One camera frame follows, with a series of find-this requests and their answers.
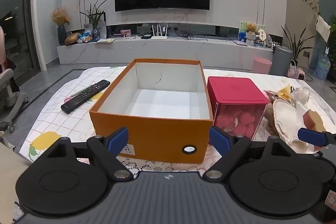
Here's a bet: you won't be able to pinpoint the dark vase with dried flowers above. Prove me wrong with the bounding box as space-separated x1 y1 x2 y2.
51 7 70 46

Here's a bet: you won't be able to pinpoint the beige cushion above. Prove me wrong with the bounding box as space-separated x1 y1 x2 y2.
0 143 32 214

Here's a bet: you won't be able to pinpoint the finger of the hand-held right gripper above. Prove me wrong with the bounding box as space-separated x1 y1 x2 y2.
297 127 336 148

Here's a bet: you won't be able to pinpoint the snack packets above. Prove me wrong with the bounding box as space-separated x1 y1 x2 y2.
79 31 93 43

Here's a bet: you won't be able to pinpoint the tall leafy potted plant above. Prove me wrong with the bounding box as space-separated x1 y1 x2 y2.
281 26 315 64

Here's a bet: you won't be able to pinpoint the brown round ornament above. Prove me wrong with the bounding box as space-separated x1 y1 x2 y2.
65 32 82 45

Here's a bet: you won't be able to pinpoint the bushy green plant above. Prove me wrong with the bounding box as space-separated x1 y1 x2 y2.
328 17 336 75

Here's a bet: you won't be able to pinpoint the orange cardboard box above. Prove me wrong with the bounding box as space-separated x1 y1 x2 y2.
89 58 214 164

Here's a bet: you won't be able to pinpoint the white hanging cloth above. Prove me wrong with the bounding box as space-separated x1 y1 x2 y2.
315 15 331 43

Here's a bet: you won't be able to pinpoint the teddy bear on console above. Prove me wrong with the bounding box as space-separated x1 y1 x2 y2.
245 31 256 46

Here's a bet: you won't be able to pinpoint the clear bag of white yarn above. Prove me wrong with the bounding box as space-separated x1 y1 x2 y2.
291 87 311 104

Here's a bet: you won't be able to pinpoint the brown foam block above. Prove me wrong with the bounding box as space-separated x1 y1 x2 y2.
303 109 326 133

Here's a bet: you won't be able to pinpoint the green plant in glass vase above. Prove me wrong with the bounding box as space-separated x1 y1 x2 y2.
79 0 109 43

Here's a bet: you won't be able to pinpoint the white router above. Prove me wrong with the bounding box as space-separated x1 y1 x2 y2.
151 25 168 40

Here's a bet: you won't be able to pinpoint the grey pedal trash can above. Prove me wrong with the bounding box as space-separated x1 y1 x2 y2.
270 45 294 77

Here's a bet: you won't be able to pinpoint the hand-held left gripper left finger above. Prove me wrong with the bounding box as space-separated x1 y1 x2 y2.
43 127 134 182

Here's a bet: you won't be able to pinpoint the brown teddy bear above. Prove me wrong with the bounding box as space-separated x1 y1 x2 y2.
245 22 258 35

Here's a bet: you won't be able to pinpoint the black remote control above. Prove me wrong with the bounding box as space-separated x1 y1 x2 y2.
61 80 111 114

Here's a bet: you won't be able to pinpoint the green picture board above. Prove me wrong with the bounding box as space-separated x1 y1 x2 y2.
238 21 265 43

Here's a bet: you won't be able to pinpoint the pink and grey chair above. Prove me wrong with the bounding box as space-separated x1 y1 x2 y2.
0 26 29 132

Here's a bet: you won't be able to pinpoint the clear container with red lid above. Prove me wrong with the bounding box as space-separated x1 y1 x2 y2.
207 76 269 146

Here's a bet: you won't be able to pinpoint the black cables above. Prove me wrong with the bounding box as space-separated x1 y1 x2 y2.
181 33 208 41

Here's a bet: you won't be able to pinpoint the blue water bottle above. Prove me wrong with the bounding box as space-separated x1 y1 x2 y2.
314 54 331 81

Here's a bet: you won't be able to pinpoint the yellow snack packet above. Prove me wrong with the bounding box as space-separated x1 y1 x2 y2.
278 84 294 99

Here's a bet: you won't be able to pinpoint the pink space heater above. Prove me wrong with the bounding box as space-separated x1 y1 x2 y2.
287 67 305 80

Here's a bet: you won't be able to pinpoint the pink waste bin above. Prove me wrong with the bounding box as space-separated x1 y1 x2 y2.
253 56 273 74

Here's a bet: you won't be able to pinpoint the checked lemon print tablecloth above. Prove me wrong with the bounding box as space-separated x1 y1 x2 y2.
20 66 132 161

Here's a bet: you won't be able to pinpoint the marble television console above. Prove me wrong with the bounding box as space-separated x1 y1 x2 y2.
57 36 273 69

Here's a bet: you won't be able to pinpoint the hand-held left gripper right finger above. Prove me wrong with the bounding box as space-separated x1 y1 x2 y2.
203 126 301 182

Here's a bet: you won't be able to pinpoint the glass sliding door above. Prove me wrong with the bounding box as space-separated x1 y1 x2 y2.
0 0 40 83

